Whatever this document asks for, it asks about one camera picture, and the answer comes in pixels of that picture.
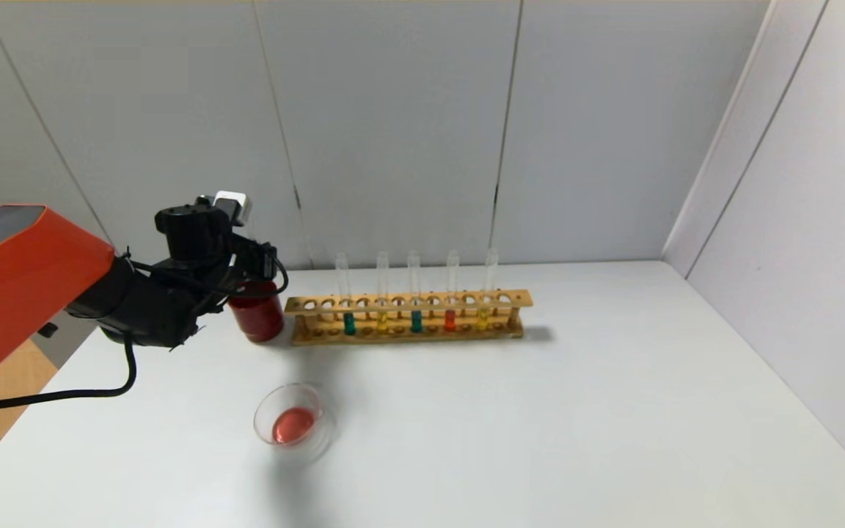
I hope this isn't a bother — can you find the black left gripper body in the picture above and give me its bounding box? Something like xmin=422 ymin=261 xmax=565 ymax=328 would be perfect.
xmin=231 ymin=232 xmax=278 ymax=284

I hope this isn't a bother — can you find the blue pigment test tube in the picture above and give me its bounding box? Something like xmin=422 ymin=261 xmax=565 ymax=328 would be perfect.
xmin=406 ymin=250 xmax=423 ymax=334
xmin=335 ymin=253 xmax=356 ymax=337

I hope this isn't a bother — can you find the yellow pigment test tube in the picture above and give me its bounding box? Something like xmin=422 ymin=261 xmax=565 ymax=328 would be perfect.
xmin=375 ymin=252 xmax=390 ymax=334
xmin=476 ymin=249 xmax=500 ymax=331

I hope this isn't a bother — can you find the wooden test tube rack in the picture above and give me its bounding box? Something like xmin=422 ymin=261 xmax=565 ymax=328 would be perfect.
xmin=285 ymin=290 xmax=533 ymax=347

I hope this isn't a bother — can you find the red pigment test tube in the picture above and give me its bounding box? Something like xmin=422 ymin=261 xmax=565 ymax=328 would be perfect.
xmin=445 ymin=250 xmax=461 ymax=332

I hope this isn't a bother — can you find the dark red cup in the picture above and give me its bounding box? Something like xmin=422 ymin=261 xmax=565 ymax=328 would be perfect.
xmin=229 ymin=282 xmax=285 ymax=344

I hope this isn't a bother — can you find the clear glass dish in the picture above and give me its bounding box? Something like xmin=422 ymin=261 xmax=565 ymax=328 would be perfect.
xmin=253 ymin=384 xmax=340 ymax=464

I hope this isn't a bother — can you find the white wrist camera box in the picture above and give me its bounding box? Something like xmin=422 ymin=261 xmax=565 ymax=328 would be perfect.
xmin=213 ymin=191 xmax=254 ymax=225

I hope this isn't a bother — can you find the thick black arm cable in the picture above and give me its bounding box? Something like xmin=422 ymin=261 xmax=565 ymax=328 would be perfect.
xmin=0 ymin=334 xmax=138 ymax=410

